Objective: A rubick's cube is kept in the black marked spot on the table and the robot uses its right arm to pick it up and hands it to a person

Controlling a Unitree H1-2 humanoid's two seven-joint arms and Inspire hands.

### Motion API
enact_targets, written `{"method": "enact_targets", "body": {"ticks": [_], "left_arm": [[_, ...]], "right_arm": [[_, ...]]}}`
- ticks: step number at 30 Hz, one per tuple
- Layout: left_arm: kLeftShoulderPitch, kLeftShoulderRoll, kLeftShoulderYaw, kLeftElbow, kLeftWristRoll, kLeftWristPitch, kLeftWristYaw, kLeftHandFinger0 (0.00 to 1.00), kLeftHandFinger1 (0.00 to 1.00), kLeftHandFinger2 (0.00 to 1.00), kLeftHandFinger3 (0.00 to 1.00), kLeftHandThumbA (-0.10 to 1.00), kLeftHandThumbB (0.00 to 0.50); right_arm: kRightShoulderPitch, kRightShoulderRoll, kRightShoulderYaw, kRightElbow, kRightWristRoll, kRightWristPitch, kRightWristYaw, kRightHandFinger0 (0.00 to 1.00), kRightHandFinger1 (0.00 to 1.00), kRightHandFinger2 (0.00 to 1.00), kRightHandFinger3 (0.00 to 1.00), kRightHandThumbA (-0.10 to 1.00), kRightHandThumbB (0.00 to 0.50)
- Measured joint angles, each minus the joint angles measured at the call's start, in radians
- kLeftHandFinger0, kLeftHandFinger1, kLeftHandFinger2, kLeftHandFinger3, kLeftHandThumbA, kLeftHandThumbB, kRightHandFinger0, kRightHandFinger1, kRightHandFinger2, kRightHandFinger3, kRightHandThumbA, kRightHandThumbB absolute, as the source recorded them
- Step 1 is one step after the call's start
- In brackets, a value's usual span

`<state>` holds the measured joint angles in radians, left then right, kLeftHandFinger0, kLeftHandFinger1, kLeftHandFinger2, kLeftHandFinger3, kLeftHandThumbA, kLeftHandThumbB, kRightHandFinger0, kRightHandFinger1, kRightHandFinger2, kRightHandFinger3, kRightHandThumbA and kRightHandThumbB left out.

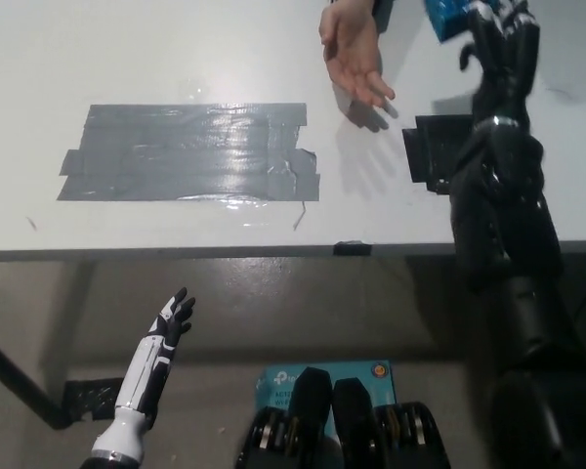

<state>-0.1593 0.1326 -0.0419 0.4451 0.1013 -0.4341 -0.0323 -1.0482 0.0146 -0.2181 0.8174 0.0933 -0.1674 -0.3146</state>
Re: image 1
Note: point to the bare person hand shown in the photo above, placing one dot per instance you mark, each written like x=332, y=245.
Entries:
x=354, y=49

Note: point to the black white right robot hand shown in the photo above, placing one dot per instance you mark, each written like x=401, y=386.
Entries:
x=508, y=63

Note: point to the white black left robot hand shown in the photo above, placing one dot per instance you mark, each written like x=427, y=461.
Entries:
x=149, y=366

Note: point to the blue rubik's cube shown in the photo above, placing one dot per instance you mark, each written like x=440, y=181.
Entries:
x=447, y=17

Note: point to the dark person sleeve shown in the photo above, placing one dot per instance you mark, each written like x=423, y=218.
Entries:
x=385, y=3

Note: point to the black tape marked spot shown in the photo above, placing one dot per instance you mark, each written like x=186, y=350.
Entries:
x=432, y=151

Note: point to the black metal table leg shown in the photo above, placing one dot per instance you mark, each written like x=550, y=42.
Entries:
x=19, y=386

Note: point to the small black tape strip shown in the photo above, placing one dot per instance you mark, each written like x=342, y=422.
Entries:
x=352, y=248

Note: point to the teal router box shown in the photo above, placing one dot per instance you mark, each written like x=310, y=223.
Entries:
x=356, y=376

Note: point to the grey duct tape patch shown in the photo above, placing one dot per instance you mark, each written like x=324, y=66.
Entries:
x=190, y=156

